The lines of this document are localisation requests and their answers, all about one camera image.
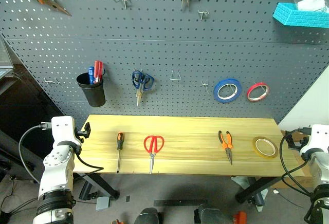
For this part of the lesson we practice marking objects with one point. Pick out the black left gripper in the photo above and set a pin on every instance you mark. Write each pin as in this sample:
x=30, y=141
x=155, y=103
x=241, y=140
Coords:
x=80, y=134

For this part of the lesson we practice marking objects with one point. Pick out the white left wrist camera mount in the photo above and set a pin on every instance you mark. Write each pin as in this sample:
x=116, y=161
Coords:
x=63, y=129

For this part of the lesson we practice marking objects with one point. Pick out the small orange needle-nose pliers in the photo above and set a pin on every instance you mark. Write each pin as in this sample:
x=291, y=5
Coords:
x=226, y=145

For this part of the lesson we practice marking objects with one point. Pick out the dark rounded shape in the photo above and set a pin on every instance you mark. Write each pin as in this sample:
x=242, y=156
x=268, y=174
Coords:
x=149, y=216
x=212, y=215

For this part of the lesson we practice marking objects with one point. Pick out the black flat floor bar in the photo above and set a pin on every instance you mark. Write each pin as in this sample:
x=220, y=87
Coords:
x=180, y=203

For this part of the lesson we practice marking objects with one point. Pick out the dark grey pegboard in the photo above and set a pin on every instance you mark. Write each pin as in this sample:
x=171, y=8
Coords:
x=164, y=49

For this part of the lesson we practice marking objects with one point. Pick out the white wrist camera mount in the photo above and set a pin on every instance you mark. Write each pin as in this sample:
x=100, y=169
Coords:
x=318, y=135
x=63, y=129

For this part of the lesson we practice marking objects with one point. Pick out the grey foot pedal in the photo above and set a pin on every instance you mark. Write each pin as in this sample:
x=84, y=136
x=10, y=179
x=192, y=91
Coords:
x=102, y=204

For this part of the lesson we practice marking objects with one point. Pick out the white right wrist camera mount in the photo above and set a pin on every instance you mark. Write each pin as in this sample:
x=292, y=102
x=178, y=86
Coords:
x=318, y=135

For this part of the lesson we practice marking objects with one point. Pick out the black plastic cup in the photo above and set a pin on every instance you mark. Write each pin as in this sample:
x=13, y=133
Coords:
x=94, y=94

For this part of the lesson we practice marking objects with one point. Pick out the blue tape roll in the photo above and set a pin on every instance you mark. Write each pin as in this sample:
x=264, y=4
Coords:
x=218, y=96

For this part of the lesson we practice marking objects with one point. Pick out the red tape roll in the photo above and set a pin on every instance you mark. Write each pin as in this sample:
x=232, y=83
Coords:
x=250, y=96

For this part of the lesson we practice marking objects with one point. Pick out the orange red floor object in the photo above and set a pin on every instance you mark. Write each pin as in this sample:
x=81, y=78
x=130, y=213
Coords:
x=240, y=217

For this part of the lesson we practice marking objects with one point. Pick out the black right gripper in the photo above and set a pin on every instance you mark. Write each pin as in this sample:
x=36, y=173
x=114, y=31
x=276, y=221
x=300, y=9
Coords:
x=301, y=141

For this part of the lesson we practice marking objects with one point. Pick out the teal plastic basket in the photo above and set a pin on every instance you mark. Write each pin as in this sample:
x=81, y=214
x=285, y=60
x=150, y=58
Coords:
x=300, y=17

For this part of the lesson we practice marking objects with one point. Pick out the yellow tape roll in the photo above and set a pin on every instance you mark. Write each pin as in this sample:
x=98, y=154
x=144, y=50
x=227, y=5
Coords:
x=257, y=150

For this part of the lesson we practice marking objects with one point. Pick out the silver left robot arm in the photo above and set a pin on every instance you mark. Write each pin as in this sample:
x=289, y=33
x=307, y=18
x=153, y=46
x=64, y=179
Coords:
x=57, y=168

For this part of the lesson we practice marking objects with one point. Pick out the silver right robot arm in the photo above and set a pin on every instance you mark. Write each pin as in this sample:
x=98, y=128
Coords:
x=320, y=172

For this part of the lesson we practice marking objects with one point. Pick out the black table leg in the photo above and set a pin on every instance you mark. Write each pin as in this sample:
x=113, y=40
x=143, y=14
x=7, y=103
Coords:
x=257, y=189
x=102, y=184

